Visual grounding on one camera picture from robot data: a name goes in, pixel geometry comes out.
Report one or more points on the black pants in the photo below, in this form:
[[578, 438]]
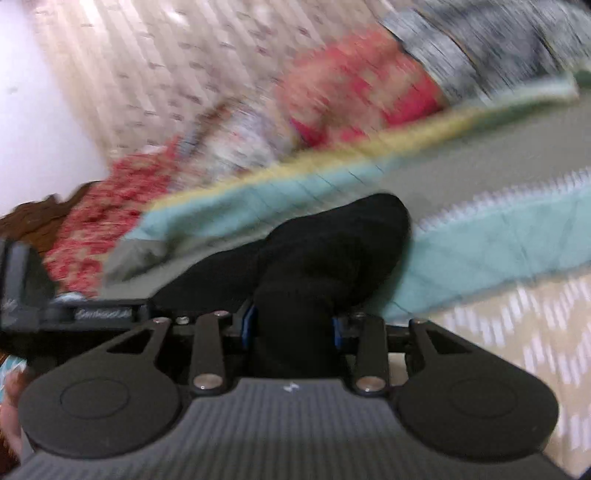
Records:
[[323, 258]]

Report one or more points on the teal grey checked blanket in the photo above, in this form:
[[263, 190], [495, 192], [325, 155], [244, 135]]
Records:
[[485, 221]]

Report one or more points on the beige patterned curtain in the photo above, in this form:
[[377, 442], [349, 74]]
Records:
[[175, 60]]

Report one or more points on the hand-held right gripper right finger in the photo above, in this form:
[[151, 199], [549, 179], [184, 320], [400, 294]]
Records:
[[371, 350]]

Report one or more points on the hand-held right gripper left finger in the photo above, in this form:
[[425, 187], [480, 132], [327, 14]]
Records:
[[210, 350]]

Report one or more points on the person's left hand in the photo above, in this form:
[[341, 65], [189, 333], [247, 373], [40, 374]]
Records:
[[10, 415]]

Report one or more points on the red floral patchwork quilt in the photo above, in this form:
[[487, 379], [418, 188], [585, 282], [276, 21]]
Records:
[[360, 87]]

